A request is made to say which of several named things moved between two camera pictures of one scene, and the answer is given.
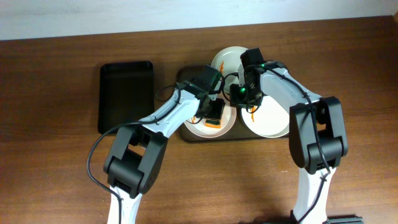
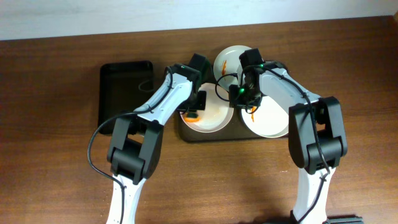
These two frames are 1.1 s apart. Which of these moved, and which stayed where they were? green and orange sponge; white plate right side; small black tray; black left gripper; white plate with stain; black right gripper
Moved: black left gripper; green and orange sponge
Stayed: white plate with stain; white plate right side; black right gripper; small black tray
